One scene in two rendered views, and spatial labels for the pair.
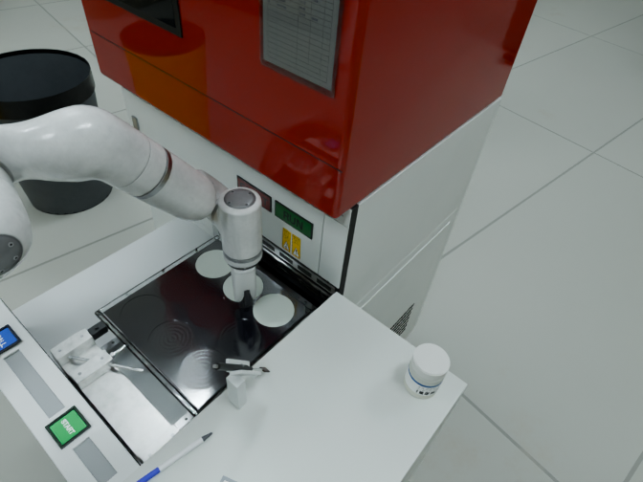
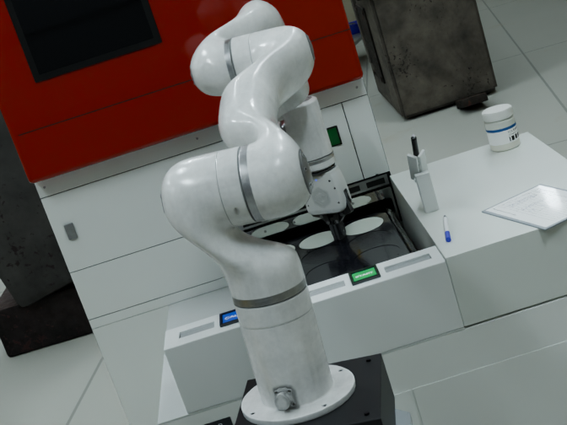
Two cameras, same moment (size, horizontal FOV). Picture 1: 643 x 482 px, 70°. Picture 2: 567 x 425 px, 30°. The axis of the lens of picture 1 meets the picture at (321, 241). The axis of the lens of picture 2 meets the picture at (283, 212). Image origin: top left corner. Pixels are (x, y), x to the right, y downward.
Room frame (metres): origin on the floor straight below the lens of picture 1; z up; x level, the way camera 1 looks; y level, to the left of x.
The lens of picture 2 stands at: (-1.15, 1.59, 1.69)
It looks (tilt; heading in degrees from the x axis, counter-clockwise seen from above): 17 degrees down; 325
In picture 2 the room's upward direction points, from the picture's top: 18 degrees counter-clockwise
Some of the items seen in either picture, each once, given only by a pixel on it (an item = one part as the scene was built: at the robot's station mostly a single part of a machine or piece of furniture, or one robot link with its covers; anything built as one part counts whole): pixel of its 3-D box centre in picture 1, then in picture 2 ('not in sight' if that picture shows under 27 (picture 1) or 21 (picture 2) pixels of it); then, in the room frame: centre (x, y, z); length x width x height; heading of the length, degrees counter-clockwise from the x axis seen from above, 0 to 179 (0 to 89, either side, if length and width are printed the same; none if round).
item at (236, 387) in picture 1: (242, 378); (422, 179); (0.42, 0.12, 1.03); 0.06 x 0.04 x 0.13; 144
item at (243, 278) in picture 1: (243, 270); (325, 187); (0.68, 0.17, 1.03); 0.10 x 0.07 x 0.11; 18
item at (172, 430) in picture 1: (163, 448); not in sight; (0.33, 0.26, 0.89); 0.08 x 0.03 x 0.03; 144
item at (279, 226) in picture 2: (268, 262); (309, 230); (0.83, 0.14, 0.89); 0.44 x 0.02 x 0.10; 54
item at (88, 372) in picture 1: (92, 368); not in sight; (0.47, 0.45, 0.89); 0.08 x 0.03 x 0.03; 144
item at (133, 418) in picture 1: (117, 399); not in sight; (0.43, 0.39, 0.87); 0.36 x 0.08 x 0.03; 54
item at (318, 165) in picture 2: (242, 250); (315, 162); (0.68, 0.17, 1.09); 0.09 x 0.08 x 0.03; 18
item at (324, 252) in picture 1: (224, 193); (223, 204); (0.94, 0.27, 1.02); 0.81 x 0.03 x 0.40; 54
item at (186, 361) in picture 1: (210, 311); (323, 255); (0.65, 0.25, 0.90); 0.34 x 0.34 x 0.01; 54
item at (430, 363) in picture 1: (426, 371); (500, 127); (0.48, -0.23, 1.01); 0.07 x 0.07 x 0.10
